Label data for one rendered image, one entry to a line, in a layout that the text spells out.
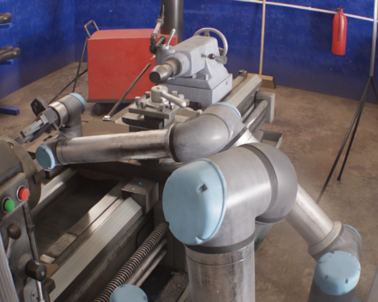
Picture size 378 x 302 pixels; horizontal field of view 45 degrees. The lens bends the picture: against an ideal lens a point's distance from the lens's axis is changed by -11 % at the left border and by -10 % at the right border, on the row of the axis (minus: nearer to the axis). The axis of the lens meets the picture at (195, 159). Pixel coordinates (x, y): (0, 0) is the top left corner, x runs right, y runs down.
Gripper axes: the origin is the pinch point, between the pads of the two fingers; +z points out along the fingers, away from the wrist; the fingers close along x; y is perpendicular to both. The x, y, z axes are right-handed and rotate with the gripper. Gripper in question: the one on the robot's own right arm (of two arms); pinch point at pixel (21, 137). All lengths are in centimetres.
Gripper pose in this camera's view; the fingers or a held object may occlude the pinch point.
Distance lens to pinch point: 160.4
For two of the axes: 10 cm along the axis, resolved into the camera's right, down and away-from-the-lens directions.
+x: -7.1, 4.5, 5.4
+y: 5.9, 7.9, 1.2
